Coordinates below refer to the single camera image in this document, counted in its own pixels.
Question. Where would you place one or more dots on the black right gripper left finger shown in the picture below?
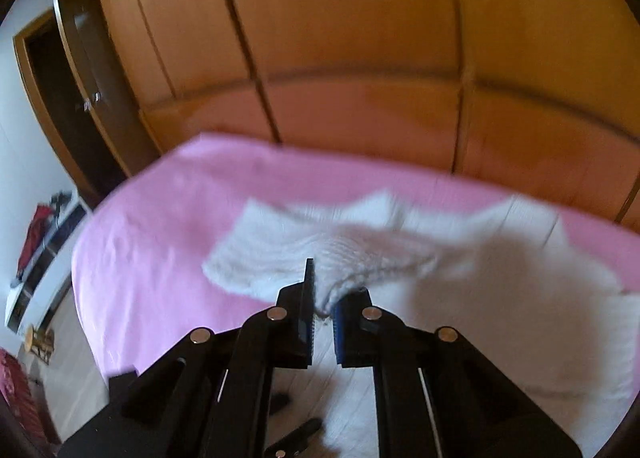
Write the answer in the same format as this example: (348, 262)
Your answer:
(282, 336)

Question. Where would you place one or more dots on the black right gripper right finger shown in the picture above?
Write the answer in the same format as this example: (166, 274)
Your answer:
(365, 335)

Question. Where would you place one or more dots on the white knitted sweater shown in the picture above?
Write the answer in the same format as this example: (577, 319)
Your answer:
(556, 322)

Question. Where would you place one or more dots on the red clothes on shelf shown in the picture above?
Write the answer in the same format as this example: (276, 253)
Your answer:
(36, 230)

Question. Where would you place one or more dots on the pink bed cover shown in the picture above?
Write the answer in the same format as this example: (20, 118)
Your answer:
(138, 275)

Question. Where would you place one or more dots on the small wooden stool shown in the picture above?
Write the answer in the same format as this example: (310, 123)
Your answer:
(39, 342)

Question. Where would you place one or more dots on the white low shelf unit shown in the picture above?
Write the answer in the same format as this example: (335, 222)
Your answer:
(47, 275)

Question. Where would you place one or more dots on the red patterned cloth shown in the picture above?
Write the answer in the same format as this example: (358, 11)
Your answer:
(22, 433)

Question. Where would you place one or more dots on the large wooden wardrobe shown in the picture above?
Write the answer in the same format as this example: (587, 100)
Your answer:
(538, 96)

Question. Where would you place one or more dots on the dark wooden door frame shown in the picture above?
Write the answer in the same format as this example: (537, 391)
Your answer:
(60, 110)

